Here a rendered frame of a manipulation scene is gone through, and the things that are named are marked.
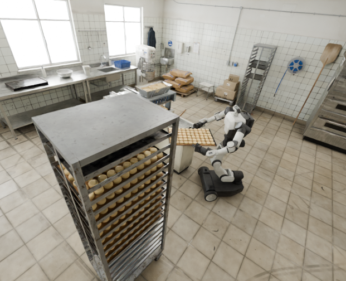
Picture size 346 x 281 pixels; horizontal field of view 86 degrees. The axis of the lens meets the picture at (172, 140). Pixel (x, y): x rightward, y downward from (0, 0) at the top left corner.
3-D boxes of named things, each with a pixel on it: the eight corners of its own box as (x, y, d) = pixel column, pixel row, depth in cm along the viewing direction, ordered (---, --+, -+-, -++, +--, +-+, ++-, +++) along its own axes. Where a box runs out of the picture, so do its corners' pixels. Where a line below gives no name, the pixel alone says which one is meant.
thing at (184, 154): (151, 156, 356) (152, 115, 305) (164, 149, 378) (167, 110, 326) (178, 176, 319) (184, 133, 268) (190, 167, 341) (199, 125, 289)
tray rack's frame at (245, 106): (239, 103, 600) (258, 42, 498) (255, 108, 579) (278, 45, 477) (233, 110, 555) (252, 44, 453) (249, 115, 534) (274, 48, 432)
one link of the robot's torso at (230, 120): (239, 129, 264) (247, 106, 243) (249, 143, 236) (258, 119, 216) (219, 129, 261) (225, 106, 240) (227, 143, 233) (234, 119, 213)
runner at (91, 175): (171, 132, 123) (171, 129, 122) (174, 135, 122) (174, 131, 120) (73, 182, 83) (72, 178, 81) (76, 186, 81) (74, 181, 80)
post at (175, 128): (162, 247, 211) (176, 114, 113) (164, 249, 209) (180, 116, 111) (160, 249, 209) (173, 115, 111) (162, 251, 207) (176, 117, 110)
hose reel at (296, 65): (289, 100, 523) (308, 58, 460) (288, 101, 512) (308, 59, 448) (274, 95, 542) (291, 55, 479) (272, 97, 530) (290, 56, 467)
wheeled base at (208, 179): (233, 174, 331) (238, 160, 312) (244, 198, 289) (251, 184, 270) (198, 174, 324) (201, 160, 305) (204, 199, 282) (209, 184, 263)
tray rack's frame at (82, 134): (136, 223, 240) (130, 91, 137) (164, 253, 213) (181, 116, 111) (89, 262, 199) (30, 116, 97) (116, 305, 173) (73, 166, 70)
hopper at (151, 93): (135, 94, 297) (135, 86, 289) (160, 87, 332) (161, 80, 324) (147, 100, 282) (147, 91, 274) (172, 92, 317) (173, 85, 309)
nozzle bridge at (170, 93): (131, 114, 313) (130, 95, 293) (162, 103, 358) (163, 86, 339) (144, 122, 296) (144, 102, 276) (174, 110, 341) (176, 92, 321)
